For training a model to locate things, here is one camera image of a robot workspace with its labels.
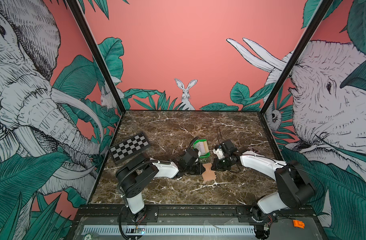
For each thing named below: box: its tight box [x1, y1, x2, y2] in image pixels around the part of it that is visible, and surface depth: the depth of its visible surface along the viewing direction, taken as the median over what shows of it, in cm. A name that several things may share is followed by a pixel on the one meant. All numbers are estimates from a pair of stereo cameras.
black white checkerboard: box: [108, 132, 151, 162], surface depth 97 cm
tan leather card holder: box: [202, 162, 217, 181], surface depth 88 cm
